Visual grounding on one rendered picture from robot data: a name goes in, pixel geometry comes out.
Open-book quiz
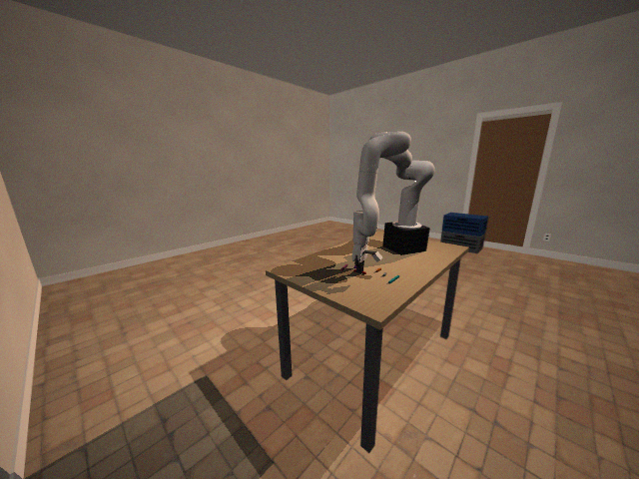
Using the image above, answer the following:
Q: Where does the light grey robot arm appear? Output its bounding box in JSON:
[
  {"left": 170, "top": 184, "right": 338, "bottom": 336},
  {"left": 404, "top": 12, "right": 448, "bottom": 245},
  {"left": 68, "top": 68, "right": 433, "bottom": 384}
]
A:
[{"left": 353, "top": 132, "right": 434, "bottom": 243}]

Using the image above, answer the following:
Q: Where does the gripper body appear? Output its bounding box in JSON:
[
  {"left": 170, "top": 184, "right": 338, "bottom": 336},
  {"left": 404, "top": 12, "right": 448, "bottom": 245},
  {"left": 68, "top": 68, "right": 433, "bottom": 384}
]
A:
[{"left": 352, "top": 242, "right": 368, "bottom": 262}]

